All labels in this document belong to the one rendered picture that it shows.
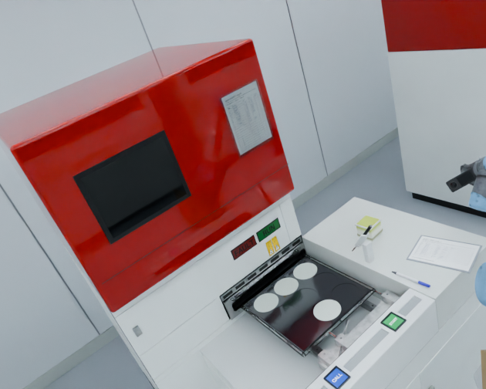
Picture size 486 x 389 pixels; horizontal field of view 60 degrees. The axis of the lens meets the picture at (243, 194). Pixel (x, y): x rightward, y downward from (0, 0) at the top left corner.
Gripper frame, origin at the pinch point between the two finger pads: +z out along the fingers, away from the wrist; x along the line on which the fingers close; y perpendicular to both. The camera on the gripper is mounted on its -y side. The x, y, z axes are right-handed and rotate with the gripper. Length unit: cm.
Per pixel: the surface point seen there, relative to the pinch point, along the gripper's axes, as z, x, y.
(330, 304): -26, -17, -69
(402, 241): -12.9, -10.0, -34.3
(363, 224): -12.1, 2.1, -43.7
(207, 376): -18, -22, -128
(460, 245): -20.3, -20.0, -18.5
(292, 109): 166, 110, -40
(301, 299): -22, -11, -78
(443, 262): -26.2, -21.4, -27.5
